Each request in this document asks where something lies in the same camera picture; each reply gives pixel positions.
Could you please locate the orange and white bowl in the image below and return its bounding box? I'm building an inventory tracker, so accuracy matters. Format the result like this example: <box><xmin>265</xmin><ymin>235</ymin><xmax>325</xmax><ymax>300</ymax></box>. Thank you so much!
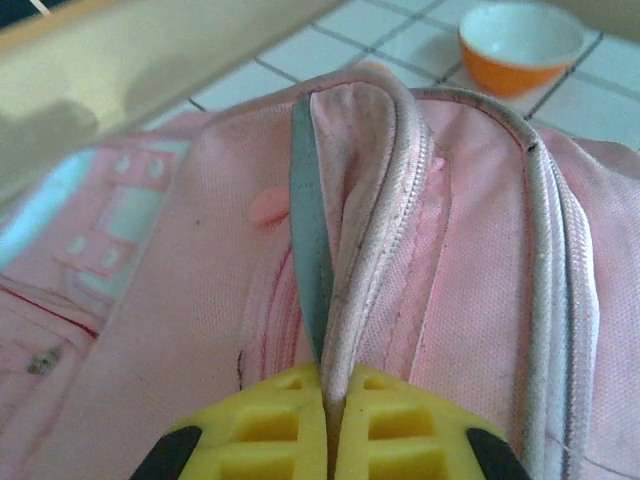
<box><xmin>458</xmin><ymin>2</ymin><xmax>586</xmax><ymax>100</ymax></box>

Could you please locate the pink school backpack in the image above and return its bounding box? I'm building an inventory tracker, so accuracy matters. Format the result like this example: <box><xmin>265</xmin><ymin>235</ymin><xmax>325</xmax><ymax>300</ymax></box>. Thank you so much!
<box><xmin>0</xmin><ymin>64</ymin><xmax>640</xmax><ymax>480</ymax></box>

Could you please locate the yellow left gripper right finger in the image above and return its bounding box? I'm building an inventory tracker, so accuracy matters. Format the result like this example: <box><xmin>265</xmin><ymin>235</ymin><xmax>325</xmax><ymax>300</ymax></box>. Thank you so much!
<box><xmin>334</xmin><ymin>363</ymin><xmax>531</xmax><ymax>480</ymax></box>

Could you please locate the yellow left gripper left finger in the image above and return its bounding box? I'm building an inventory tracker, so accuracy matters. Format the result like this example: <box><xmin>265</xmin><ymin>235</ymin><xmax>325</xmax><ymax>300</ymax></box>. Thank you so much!
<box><xmin>128</xmin><ymin>362</ymin><xmax>332</xmax><ymax>480</ymax></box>

